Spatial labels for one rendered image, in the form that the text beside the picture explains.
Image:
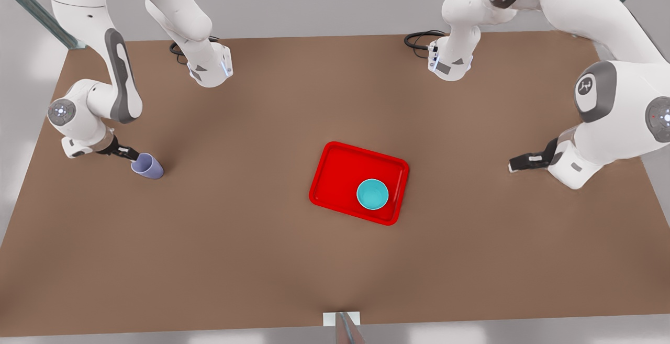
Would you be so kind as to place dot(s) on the red plastic tray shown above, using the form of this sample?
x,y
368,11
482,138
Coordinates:
x,y
340,181

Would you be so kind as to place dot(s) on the silver frame post with foot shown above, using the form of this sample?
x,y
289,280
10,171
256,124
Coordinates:
x,y
345,325

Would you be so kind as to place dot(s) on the purple cup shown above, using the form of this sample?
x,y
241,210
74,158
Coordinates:
x,y
148,167

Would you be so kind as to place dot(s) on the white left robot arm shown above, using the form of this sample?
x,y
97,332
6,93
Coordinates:
x,y
617,103

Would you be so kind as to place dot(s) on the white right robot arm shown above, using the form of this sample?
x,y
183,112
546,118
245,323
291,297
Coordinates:
x,y
120,79

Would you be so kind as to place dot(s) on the teal bowl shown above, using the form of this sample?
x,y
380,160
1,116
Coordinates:
x,y
372,194

